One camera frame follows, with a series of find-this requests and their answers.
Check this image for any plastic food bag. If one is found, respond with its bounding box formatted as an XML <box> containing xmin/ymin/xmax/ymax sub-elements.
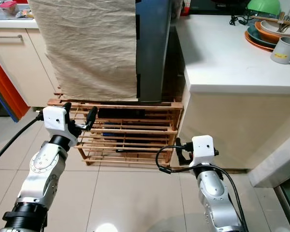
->
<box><xmin>17</xmin><ymin>9</ymin><xmax>34</xmax><ymax>19</ymax></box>

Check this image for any clear container with pink lid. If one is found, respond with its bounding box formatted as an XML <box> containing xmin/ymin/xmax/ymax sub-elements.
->
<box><xmin>0</xmin><ymin>1</ymin><xmax>17</xmax><ymax>19</ymax></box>

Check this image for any grey mini fridge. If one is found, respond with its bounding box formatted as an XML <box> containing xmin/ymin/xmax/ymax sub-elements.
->
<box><xmin>134</xmin><ymin>0</ymin><xmax>177</xmax><ymax>103</ymax></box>

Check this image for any white kitchen island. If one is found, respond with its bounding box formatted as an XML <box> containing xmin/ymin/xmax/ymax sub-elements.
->
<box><xmin>174</xmin><ymin>14</ymin><xmax>290</xmax><ymax>170</ymax></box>

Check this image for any wooden slatted rack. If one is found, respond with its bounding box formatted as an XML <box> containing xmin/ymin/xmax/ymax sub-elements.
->
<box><xmin>47</xmin><ymin>89</ymin><xmax>184</xmax><ymax>166</ymax></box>

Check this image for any beige kitchen cabinet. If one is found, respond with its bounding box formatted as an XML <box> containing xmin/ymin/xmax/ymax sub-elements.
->
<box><xmin>0</xmin><ymin>28</ymin><xmax>61</xmax><ymax>104</ymax></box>

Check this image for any beige linen cloth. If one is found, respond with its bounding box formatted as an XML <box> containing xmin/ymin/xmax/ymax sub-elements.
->
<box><xmin>28</xmin><ymin>0</ymin><xmax>138</xmax><ymax>101</ymax></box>

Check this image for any orange flat board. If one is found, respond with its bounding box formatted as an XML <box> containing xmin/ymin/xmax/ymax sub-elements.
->
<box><xmin>0</xmin><ymin>52</ymin><xmax>30</xmax><ymax>120</ymax></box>

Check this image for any blue flat board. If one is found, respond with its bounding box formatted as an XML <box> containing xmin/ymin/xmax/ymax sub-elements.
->
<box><xmin>0</xmin><ymin>82</ymin><xmax>20</xmax><ymax>122</ymax></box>

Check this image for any orange plate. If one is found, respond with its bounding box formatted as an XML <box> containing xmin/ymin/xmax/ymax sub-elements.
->
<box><xmin>244</xmin><ymin>30</ymin><xmax>278</xmax><ymax>53</ymax></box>

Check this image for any dark teal plate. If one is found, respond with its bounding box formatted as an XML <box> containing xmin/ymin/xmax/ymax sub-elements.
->
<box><xmin>247</xmin><ymin>25</ymin><xmax>281</xmax><ymax>48</ymax></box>

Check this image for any grey mug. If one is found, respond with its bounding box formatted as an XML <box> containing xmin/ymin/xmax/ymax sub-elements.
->
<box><xmin>271</xmin><ymin>36</ymin><xmax>290</xmax><ymax>67</ymax></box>

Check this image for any orange bowl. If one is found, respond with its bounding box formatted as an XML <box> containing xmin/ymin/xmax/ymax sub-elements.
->
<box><xmin>254</xmin><ymin>20</ymin><xmax>290</xmax><ymax>44</ymax></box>

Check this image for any black countertop appliance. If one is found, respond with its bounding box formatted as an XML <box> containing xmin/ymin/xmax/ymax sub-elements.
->
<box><xmin>188</xmin><ymin>0</ymin><xmax>249</xmax><ymax>14</ymax></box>

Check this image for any white bowl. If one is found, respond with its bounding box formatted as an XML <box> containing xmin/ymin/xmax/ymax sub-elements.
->
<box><xmin>260</xmin><ymin>19</ymin><xmax>290</xmax><ymax>37</ymax></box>

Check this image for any green bowl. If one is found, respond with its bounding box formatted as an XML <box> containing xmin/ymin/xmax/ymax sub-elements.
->
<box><xmin>246</xmin><ymin>0</ymin><xmax>282</xmax><ymax>16</ymax></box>

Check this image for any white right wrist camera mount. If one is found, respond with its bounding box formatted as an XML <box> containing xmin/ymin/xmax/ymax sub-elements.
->
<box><xmin>189</xmin><ymin>135</ymin><xmax>219</xmax><ymax>167</ymax></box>

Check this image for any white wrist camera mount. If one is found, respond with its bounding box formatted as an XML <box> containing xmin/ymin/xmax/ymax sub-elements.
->
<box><xmin>43</xmin><ymin>105</ymin><xmax>81</xmax><ymax>146</ymax></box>
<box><xmin>189</xmin><ymin>135</ymin><xmax>219</xmax><ymax>167</ymax></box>

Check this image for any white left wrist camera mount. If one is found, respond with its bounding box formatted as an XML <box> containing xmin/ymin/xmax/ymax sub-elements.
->
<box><xmin>43</xmin><ymin>105</ymin><xmax>81</xmax><ymax>146</ymax></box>

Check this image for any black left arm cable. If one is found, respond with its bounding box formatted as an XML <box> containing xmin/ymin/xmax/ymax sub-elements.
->
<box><xmin>0</xmin><ymin>112</ymin><xmax>45</xmax><ymax>167</ymax></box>

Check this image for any black plug cable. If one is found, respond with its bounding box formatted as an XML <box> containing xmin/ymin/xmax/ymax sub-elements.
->
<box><xmin>230</xmin><ymin>14</ymin><xmax>254</xmax><ymax>26</ymax></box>

